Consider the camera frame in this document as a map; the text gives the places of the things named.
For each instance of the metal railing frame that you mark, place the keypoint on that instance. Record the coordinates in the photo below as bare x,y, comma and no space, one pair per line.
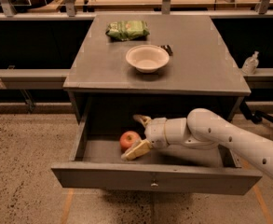
136,3

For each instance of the grey open top drawer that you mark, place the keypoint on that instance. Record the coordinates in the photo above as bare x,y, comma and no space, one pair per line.
95,163

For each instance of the red apple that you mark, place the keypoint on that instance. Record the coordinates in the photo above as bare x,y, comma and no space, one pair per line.
127,139

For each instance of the small black object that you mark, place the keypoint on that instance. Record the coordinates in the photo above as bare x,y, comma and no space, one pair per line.
168,49

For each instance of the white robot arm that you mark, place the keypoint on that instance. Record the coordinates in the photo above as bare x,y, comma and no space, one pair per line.
202,129

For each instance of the black chair base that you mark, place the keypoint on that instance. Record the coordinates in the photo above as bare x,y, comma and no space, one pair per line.
255,117

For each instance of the grey cabinet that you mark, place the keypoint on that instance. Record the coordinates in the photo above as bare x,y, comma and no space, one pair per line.
182,55

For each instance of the metal drawer knob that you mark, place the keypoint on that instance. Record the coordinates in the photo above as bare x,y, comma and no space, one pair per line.
154,184

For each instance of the white bowl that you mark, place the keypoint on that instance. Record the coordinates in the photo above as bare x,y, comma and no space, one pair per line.
147,58

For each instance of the green snack bag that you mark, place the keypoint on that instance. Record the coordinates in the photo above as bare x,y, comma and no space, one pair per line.
127,30

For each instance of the clear sanitizer pump bottle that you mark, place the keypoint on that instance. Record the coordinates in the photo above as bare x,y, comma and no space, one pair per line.
251,64

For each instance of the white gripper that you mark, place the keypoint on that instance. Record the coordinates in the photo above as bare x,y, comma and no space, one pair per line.
156,132

